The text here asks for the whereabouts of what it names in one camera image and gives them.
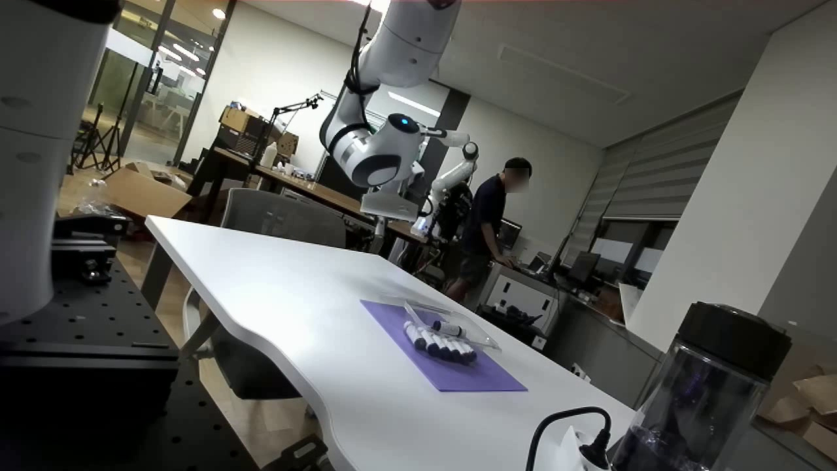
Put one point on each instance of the clear plastic box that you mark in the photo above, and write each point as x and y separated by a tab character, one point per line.
485	338

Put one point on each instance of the black perforated breadboard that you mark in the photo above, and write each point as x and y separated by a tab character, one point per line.
80	332

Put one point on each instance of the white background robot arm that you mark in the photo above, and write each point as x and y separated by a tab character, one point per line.
448	179

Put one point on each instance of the white drawer cabinet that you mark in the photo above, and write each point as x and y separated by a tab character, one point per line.
524	298

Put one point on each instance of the open cardboard box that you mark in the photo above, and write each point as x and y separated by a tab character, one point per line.
248	132

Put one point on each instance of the glass door with frame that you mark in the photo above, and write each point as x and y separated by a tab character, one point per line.
165	88

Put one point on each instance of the long wooden table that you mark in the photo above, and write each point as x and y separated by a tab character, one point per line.
287	185

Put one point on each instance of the purple rectangular mat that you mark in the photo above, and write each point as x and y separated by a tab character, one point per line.
486	375

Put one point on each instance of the black electronics unit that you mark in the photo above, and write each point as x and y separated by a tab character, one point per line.
82	245

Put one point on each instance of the grey mesh office chair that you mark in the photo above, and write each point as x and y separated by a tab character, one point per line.
277	214

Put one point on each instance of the flat cardboard sheet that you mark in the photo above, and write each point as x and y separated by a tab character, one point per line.
144	193

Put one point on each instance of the grey desk partition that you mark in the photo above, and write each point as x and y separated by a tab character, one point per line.
601	350

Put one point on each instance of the grey window blinds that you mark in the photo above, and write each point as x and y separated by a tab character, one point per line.
663	173

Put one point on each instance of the person in black shirt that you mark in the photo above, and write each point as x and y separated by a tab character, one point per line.
485	218

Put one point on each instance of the brown cardboard box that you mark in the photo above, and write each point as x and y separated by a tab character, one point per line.
815	393

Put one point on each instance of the black tripod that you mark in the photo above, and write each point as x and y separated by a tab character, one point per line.
97	141

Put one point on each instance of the small white labelled bottle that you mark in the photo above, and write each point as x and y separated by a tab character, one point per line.
431	342
448	328
413	333
457	351

